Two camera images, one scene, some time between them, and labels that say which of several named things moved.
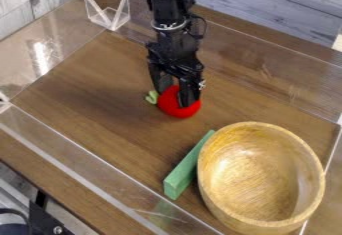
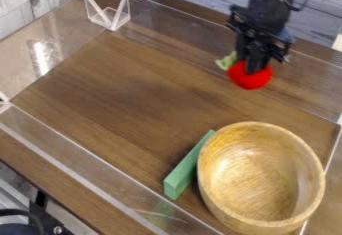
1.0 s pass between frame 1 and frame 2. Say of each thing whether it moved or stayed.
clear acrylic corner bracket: stayed
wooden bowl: stayed
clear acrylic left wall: stayed
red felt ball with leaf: moved
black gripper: moved
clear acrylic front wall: stayed
